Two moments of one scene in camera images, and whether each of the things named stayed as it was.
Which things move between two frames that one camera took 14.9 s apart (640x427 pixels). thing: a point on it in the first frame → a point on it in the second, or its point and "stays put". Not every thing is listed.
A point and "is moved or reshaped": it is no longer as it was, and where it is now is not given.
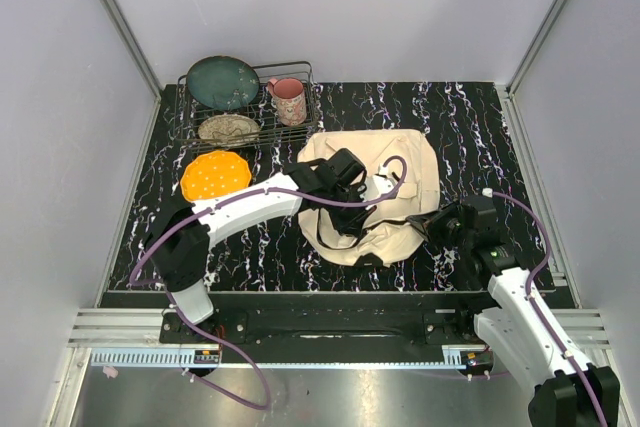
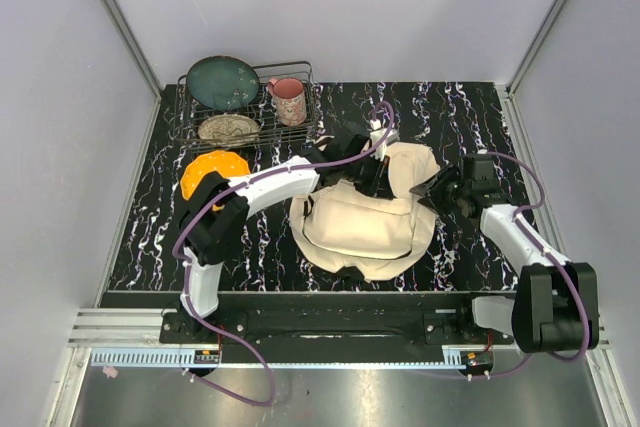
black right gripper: (429, 224) → (423, 188)
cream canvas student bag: (389, 236) is moved or reshaped
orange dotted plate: (213, 173) stays put
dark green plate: (222, 82) stays put
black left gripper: (353, 225) → (379, 186)
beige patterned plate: (229, 130) stays put
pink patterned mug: (290, 99) stays put
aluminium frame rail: (109, 0) stays put
